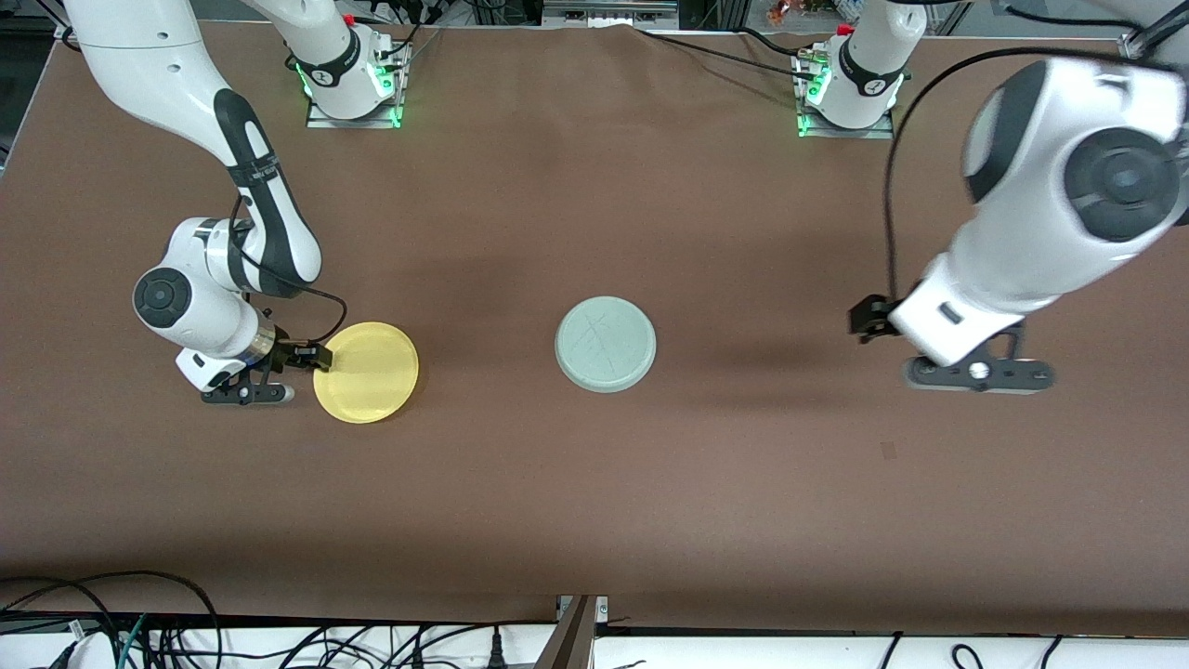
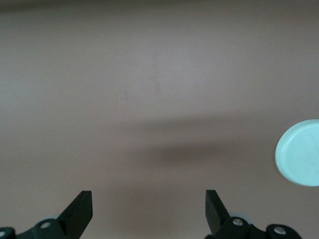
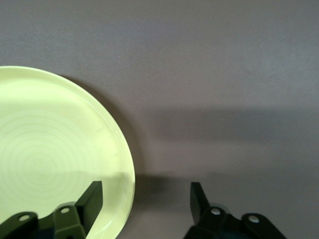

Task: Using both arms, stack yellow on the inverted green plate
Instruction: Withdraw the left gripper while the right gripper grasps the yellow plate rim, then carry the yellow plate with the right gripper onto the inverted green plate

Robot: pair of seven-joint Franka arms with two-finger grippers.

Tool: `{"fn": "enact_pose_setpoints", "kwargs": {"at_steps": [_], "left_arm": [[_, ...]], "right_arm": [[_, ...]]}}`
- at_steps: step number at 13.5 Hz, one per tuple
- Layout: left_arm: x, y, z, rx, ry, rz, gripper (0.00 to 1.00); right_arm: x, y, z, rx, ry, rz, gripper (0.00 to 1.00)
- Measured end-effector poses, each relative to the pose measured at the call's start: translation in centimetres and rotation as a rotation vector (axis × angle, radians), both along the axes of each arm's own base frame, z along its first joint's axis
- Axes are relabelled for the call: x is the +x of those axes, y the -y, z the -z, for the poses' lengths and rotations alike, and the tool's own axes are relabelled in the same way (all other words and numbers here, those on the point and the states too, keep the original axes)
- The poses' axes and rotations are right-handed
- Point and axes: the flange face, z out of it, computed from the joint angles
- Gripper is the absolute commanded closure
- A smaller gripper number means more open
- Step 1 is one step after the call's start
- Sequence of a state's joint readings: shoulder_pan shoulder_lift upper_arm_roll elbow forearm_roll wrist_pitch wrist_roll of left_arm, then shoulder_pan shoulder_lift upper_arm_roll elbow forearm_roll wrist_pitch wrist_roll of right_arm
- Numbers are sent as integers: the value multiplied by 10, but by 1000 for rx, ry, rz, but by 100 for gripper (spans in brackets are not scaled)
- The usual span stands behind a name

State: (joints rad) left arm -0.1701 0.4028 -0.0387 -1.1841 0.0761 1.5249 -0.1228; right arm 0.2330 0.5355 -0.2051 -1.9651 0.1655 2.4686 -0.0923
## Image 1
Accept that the yellow round plate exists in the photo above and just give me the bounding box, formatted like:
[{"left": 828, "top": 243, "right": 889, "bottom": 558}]
[{"left": 313, "top": 321, "right": 420, "bottom": 425}]

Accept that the light green round plate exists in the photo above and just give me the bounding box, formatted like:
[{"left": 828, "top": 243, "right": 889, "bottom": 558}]
[{"left": 555, "top": 295, "right": 658, "bottom": 394}]

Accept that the white ledge beside table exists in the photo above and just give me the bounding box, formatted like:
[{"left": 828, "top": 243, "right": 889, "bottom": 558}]
[{"left": 0, "top": 623, "right": 1189, "bottom": 669}]

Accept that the silver power strip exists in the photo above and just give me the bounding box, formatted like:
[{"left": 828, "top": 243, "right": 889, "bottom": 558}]
[{"left": 542, "top": 0, "right": 680, "bottom": 30}]

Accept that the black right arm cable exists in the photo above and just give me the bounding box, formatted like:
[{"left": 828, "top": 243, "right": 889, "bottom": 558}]
[{"left": 228, "top": 190, "right": 350, "bottom": 347}]

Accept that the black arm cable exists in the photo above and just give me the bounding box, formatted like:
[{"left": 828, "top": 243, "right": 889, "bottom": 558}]
[
  {"left": 228, "top": 190, "right": 350, "bottom": 347},
  {"left": 882, "top": 46, "right": 1173, "bottom": 304}
]

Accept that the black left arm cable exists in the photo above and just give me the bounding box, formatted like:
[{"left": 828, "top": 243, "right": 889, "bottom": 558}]
[{"left": 882, "top": 46, "right": 1173, "bottom": 304}]

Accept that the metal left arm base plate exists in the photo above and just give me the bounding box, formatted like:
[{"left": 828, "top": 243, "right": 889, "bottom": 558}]
[{"left": 792, "top": 51, "right": 898, "bottom": 141}]

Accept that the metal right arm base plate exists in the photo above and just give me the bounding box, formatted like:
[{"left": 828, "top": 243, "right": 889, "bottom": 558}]
[{"left": 305, "top": 42, "right": 412, "bottom": 130}]

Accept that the long looping black cable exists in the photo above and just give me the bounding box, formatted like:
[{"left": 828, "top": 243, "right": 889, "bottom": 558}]
[{"left": 0, "top": 571, "right": 223, "bottom": 669}]

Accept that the black cable across table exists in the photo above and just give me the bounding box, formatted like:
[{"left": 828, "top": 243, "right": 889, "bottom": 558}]
[{"left": 635, "top": 25, "right": 820, "bottom": 81}]

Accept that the green cable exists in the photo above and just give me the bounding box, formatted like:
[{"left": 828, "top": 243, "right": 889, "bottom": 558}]
[{"left": 118, "top": 612, "right": 150, "bottom": 669}]

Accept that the metal table bracket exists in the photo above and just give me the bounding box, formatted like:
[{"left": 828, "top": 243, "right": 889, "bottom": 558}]
[{"left": 534, "top": 595, "right": 610, "bottom": 669}]

